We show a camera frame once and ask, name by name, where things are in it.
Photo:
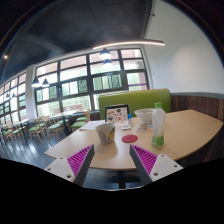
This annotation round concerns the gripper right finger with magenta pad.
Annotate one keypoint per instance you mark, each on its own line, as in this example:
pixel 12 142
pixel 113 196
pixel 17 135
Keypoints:
pixel 152 167

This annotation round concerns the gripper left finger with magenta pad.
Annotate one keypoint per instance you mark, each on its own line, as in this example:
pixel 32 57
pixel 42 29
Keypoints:
pixel 75 167

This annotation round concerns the red round coaster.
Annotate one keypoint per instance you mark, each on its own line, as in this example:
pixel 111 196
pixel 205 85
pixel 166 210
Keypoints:
pixel 129 138

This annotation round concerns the wooden chair by window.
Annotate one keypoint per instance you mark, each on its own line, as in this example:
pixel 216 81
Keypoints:
pixel 81 121

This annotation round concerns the small white card holder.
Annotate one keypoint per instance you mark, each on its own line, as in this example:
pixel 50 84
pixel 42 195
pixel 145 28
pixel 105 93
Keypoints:
pixel 126 127

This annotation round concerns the white patterned ceramic cup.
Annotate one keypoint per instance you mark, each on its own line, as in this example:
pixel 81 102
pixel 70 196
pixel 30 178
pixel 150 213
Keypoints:
pixel 106 133

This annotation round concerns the wooden chair green seat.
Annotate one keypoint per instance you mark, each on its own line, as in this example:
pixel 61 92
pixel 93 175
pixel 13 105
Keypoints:
pixel 53 129
pixel 36 131

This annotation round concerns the white bowl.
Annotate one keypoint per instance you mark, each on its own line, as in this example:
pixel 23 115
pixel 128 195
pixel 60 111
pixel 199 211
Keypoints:
pixel 145 115

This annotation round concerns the clear bottle with green cap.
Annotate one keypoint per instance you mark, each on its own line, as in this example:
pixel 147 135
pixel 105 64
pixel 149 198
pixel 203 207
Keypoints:
pixel 158 122

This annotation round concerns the wooden background dining table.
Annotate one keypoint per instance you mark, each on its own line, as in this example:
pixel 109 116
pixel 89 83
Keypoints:
pixel 63 115

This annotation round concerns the wooden chair green seat left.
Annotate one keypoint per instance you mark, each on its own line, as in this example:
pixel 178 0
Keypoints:
pixel 36 131

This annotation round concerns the green upholstered bench backrest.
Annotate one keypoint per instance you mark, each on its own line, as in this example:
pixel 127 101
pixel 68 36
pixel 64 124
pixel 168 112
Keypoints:
pixel 136 100

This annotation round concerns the dark pendant lamp left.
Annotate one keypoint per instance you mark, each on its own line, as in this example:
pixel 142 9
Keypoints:
pixel 36 83

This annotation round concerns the dark pendant lamp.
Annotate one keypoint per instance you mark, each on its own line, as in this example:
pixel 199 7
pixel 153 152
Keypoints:
pixel 36 83
pixel 107 63
pixel 105 54

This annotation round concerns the dark pendant lamp far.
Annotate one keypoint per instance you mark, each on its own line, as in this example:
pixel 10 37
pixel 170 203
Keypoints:
pixel 107 63

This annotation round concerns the dark pendant lamp near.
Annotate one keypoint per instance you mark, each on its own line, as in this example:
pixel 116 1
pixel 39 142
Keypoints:
pixel 105 54

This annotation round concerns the long linear ceiling light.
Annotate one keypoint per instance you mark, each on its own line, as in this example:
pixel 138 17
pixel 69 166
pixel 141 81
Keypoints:
pixel 134 42

